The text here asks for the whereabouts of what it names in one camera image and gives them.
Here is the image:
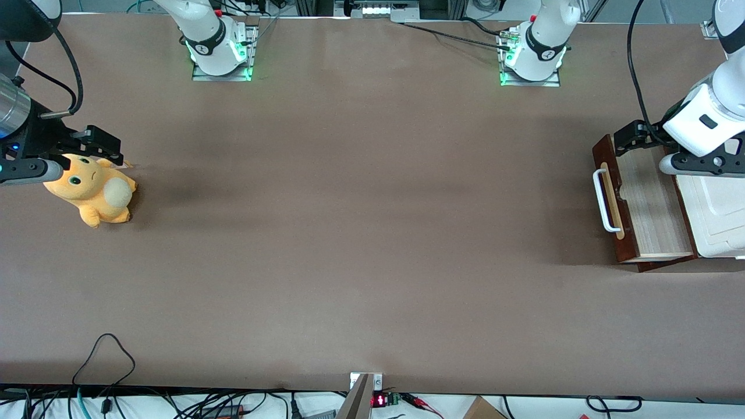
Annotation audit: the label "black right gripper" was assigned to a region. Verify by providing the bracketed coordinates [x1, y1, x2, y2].
[5, 100, 125, 166]

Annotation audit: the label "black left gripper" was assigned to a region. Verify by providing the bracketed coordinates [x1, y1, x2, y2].
[614, 119, 689, 158]

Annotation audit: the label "white drawer handle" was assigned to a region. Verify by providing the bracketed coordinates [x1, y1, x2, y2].
[593, 168, 622, 233]

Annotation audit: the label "dark wood drawer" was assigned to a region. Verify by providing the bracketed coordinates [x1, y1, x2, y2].
[592, 134, 696, 264]

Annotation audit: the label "orange plush toy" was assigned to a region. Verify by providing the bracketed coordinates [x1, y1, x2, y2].
[43, 154, 138, 229]

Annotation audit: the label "dark wood cabinet white top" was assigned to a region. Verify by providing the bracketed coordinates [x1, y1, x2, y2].
[637, 148, 745, 274]

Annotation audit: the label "white power strip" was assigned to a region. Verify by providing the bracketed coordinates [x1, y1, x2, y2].
[334, 0, 421, 23]

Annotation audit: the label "black power adapter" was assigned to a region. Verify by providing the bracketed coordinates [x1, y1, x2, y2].
[200, 404, 246, 419]

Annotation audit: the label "brown cardboard box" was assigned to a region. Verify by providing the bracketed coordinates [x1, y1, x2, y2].
[462, 395, 509, 419]

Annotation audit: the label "red clip leads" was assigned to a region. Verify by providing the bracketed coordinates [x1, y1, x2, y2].
[400, 393, 445, 419]

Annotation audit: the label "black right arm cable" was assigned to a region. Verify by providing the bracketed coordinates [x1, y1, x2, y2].
[5, 23, 86, 119]

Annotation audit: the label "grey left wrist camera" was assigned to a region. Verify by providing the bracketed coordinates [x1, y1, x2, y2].
[659, 151, 745, 177]

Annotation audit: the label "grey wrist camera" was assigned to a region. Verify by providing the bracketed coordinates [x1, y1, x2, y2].
[0, 158, 65, 187]
[659, 151, 745, 177]

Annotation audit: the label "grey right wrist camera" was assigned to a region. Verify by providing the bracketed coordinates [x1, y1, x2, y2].
[0, 158, 65, 187]

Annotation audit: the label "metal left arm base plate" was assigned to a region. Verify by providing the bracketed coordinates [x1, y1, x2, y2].
[499, 30, 561, 88]

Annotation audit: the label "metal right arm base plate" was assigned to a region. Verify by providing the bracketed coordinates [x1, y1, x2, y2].
[191, 25, 258, 83]

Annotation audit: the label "black looped cable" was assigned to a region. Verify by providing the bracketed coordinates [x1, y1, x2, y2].
[72, 333, 137, 388]

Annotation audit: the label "black cable to arm base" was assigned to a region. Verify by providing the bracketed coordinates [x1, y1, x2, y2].
[400, 21, 513, 52]

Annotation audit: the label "black coiled cable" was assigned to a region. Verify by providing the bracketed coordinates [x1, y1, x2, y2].
[584, 395, 644, 415]

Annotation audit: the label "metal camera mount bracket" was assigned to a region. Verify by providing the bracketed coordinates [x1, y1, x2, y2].
[334, 372, 385, 419]

